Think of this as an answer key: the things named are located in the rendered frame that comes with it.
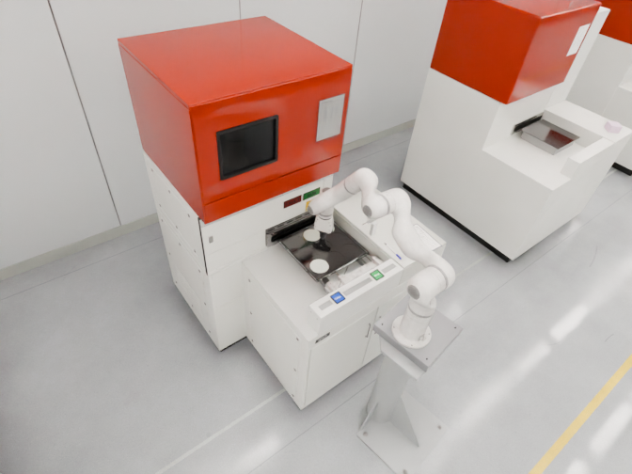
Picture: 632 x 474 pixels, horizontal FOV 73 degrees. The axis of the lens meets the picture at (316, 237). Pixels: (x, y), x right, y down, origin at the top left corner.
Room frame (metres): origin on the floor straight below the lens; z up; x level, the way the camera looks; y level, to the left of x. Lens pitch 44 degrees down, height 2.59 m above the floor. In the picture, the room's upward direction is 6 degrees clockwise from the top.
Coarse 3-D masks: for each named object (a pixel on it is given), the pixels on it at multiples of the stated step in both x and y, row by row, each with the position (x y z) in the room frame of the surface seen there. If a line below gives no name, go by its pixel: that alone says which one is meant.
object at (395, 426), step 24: (384, 360) 1.22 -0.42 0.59; (408, 360) 1.09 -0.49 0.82; (384, 384) 1.16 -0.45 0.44; (384, 408) 1.14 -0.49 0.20; (408, 408) 1.25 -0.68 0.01; (360, 432) 1.07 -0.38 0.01; (384, 432) 1.09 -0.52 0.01; (408, 432) 1.08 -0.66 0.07; (432, 432) 1.12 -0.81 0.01; (384, 456) 0.95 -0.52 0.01; (408, 456) 0.96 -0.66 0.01
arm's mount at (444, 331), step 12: (408, 300) 1.42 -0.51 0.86; (396, 312) 1.33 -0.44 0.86; (384, 324) 1.24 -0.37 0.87; (432, 324) 1.28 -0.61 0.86; (444, 324) 1.29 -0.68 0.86; (456, 324) 1.30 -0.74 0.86; (384, 336) 1.20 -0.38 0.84; (432, 336) 1.21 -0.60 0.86; (444, 336) 1.22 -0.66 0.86; (456, 336) 1.23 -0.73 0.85; (396, 348) 1.15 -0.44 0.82; (408, 348) 1.12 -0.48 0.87; (420, 348) 1.13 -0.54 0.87; (432, 348) 1.14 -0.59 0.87; (444, 348) 1.15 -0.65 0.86; (420, 360) 1.07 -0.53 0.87; (432, 360) 1.07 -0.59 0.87
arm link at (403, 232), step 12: (384, 192) 1.51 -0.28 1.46; (396, 192) 1.52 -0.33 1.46; (396, 204) 1.47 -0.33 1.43; (408, 204) 1.48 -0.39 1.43; (396, 216) 1.45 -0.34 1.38; (408, 216) 1.43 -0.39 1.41; (396, 228) 1.39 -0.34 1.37; (408, 228) 1.38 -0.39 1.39; (396, 240) 1.36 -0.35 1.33; (408, 240) 1.33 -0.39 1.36; (420, 240) 1.35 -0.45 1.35; (408, 252) 1.31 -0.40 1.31; (420, 252) 1.30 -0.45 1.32; (432, 252) 1.31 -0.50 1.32; (432, 264) 1.28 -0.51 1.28; (444, 264) 1.28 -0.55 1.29; (444, 276) 1.22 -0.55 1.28
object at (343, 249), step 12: (312, 228) 1.85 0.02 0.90; (336, 228) 1.87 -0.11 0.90; (288, 240) 1.73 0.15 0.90; (300, 240) 1.74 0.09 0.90; (324, 240) 1.76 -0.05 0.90; (336, 240) 1.77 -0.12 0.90; (348, 240) 1.78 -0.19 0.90; (300, 252) 1.64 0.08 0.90; (312, 252) 1.65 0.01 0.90; (324, 252) 1.66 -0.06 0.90; (336, 252) 1.67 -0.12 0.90; (348, 252) 1.68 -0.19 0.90; (360, 252) 1.69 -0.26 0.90; (336, 264) 1.58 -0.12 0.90
